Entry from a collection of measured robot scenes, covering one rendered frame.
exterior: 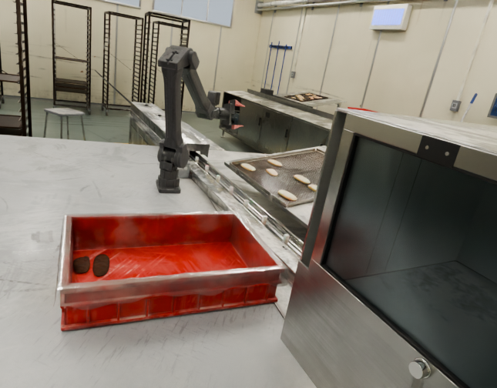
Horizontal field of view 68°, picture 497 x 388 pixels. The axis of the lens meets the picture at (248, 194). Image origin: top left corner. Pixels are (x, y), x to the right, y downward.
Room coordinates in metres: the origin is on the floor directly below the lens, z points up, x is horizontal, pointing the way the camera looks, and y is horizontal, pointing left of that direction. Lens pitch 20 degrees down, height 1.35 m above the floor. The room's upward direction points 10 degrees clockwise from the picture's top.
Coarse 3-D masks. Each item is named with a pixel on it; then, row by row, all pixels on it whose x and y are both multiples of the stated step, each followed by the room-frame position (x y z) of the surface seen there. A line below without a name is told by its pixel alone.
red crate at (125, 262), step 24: (72, 264) 0.76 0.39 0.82; (120, 264) 0.79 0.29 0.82; (144, 264) 0.81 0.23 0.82; (168, 264) 0.83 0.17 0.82; (192, 264) 0.85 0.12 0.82; (216, 264) 0.87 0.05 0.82; (240, 264) 0.89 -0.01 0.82; (240, 288) 0.70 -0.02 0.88; (264, 288) 0.73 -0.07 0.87; (72, 312) 0.55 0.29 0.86; (96, 312) 0.57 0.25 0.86; (120, 312) 0.59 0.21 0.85; (144, 312) 0.61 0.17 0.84; (168, 312) 0.63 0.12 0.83; (192, 312) 0.65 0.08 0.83
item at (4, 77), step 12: (24, 0) 3.41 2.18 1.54; (24, 12) 3.41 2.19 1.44; (24, 24) 3.41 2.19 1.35; (24, 36) 3.41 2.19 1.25; (24, 60) 3.33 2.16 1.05; (0, 72) 3.34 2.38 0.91; (24, 96) 2.98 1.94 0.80; (24, 108) 2.98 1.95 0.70; (0, 120) 3.13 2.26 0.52; (12, 120) 3.20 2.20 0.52; (24, 120) 2.98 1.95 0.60; (0, 132) 3.01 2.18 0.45; (12, 132) 3.07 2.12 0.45; (24, 132) 2.98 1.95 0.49
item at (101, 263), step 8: (88, 256) 0.79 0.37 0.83; (96, 256) 0.80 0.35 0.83; (104, 256) 0.80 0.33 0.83; (80, 264) 0.75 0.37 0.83; (88, 264) 0.76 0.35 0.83; (96, 264) 0.76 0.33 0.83; (104, 264) 0.76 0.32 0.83; (80, 272) 0.72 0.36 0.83; (96, 272) 0.73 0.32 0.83; (104, 272) 0.74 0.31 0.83
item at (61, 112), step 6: (60, 108) 4.46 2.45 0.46; (66, 108) 4.52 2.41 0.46; (48, 114) 4.28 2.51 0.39; (54, 114) 4.17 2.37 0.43; (60, 114) 4.13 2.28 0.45; (66, 114) 4.19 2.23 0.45; (72, 114) 4.26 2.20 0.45; (78, 114) 4.32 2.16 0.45; (84, 114) 4.41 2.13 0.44; (60, 132) 4.14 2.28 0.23; (84, 132) 4.41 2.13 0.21; (60, 138) 4.13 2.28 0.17; (84, 138) 4.40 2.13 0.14
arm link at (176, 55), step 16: (176, 48) 1.38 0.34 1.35; (192, 48) 1.40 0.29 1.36; (160, 64) 1.32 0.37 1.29; (176, 64) 1.30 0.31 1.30; (176, 80) 1.33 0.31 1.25; (176, 96) 1.34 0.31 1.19; (176, 112) 1.36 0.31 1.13; (176, 128) 1.37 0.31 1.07; (160, 144) 1.40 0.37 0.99; (176, 144) 1.37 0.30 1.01; (160, 160) 1.39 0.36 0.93; (176, 160) 1.37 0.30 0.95
